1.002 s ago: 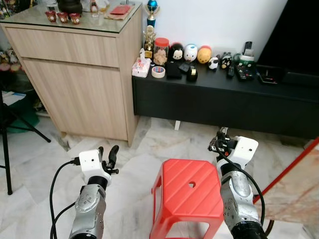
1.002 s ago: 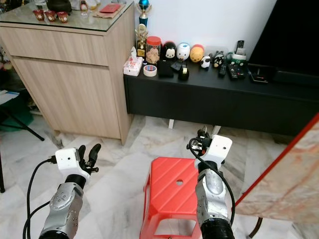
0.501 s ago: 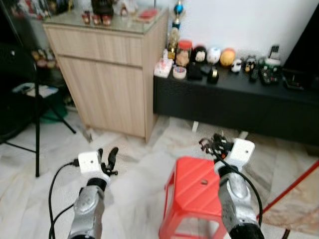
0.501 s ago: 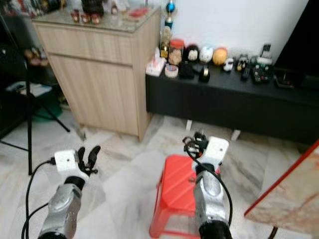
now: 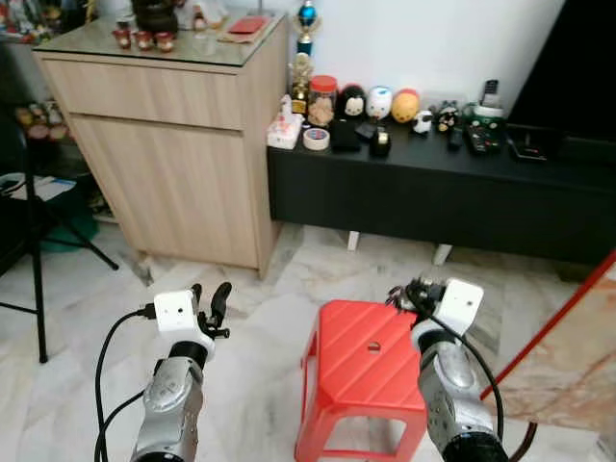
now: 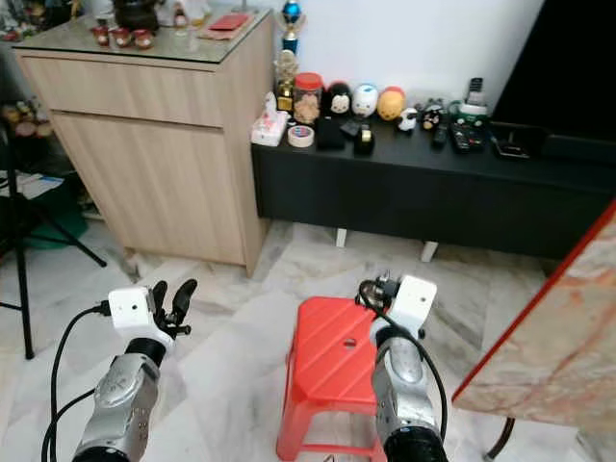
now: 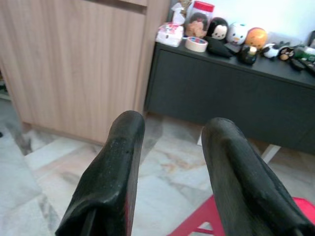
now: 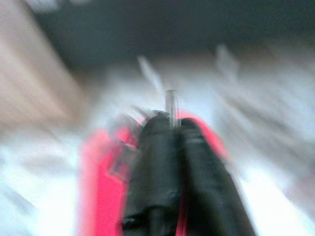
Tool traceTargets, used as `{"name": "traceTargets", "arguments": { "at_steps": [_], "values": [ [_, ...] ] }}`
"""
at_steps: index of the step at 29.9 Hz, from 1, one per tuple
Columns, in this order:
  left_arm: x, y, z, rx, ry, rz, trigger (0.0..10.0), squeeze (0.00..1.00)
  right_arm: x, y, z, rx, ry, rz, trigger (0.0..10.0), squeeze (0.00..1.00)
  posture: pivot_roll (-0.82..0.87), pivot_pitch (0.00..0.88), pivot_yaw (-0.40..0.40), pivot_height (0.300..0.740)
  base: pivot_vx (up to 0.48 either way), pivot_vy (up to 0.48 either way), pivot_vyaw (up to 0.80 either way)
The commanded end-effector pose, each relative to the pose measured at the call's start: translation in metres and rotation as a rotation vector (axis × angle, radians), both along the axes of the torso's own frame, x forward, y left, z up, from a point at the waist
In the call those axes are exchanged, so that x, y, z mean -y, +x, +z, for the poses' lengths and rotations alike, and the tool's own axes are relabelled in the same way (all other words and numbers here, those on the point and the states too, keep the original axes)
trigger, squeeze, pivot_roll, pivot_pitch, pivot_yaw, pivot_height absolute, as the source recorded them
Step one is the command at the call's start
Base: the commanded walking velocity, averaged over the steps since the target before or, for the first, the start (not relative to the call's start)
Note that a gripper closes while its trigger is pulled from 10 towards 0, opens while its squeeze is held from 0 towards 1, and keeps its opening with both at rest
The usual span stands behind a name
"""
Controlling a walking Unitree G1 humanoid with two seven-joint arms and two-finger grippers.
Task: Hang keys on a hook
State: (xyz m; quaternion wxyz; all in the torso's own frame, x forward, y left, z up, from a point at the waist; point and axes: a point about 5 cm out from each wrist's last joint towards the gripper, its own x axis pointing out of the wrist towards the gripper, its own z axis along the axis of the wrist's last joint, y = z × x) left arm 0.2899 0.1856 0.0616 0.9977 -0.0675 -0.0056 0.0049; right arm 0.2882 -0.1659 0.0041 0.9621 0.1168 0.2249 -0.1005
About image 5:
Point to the small red cup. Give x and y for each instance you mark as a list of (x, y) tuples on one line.
[(165, 41), (121, 38), (142, 40)]

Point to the white paper sheets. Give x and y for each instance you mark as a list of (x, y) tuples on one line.
[(24, 188)]

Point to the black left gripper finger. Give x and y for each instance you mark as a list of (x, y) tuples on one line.
[(220, 303), (197, 296)]

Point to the black low tv bench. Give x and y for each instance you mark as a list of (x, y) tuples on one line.
[(433, 197)]

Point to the black tripod stand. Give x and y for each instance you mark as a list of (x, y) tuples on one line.
[(37, 269)]

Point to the white pink tissue box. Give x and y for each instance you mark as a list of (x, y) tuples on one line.
[(284, 133)]

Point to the light wooden cabinet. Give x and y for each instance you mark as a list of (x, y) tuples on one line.
[(164, 164)]

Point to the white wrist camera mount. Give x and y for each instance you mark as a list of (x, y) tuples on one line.
[(176, 310), (460, 303)]

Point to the red plastic stool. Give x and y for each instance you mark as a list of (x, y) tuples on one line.
[(361, 371)]

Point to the small white cow figurine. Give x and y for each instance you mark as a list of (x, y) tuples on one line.
[(423, 121)]

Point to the white bench leg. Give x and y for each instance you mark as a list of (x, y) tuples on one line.
[(352, 241), (443, 254)]

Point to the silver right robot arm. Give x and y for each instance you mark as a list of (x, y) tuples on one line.
[(452, 395)]

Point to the orange round toy figure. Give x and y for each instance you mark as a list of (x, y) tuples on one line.
[(406, 106)]

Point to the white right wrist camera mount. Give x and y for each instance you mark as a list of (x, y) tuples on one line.
[(460, 303)]

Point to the black flat tray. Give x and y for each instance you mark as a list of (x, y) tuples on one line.
[(534, 144)]

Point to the marble pattern folding table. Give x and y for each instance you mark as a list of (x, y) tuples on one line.
[(573, 366)]

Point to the small black device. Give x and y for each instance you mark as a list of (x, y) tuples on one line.
[(380, 144)]

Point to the dark teapot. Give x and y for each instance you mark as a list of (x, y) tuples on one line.
[(156, 14)]

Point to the blue and gold trophy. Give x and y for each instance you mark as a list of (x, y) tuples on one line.
[(306, 43)]

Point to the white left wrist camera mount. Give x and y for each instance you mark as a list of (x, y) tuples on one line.
[(176, 310)]

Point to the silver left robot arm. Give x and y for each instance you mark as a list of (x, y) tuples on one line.
[(171, 404)]

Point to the red flat packet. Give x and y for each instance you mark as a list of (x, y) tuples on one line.
[(245, 27)]

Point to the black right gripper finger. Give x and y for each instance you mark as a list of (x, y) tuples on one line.
[(399, 298)]

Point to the white round toy figure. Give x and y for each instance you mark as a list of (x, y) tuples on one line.
[(379, 102)]

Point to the green floor item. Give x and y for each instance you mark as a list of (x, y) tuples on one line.
[(72, 231)]

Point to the clear jar with red lid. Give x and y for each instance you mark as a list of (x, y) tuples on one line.
[(322, 101)]

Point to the white tape roll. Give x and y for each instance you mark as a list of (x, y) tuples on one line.
[(316, 139)]

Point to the black remote control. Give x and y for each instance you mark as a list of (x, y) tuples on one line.
[(455, 138)]

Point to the black pouch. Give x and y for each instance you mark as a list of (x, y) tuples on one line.
[(345, 137)]

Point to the small dark figurine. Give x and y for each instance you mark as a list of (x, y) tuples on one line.
[(447, 117)]

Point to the black mouse plush toy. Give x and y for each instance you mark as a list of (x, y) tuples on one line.
[(352, 101)]

